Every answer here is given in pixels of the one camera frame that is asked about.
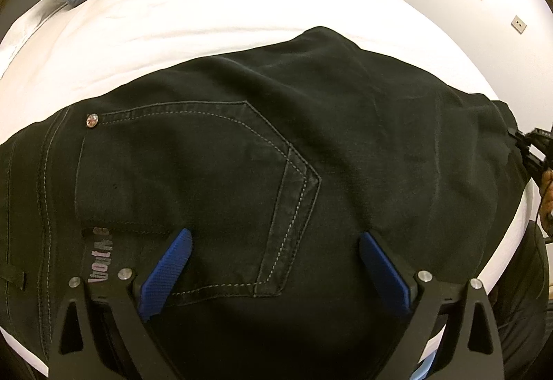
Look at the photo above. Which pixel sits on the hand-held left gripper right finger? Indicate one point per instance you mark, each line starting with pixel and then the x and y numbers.
pixel 384 272

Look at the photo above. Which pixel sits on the beige wall socket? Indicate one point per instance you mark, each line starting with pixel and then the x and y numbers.
pixel 519 24

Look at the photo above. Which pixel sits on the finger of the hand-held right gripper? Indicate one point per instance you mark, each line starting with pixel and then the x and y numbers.
pixel 533 147

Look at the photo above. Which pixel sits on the person's right hand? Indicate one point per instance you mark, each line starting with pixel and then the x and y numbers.
pixel 547 190

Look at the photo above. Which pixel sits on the black pants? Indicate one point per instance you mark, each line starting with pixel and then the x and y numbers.
pixel 268 155

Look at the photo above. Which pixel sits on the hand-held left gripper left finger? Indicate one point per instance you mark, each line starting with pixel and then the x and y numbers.
pixel 166 272

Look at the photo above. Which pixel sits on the white bed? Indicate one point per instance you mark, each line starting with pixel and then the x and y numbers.
pixel 216 17

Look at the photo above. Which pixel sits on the person's dark clothing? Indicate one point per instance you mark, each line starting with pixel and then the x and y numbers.
pixel 525 311

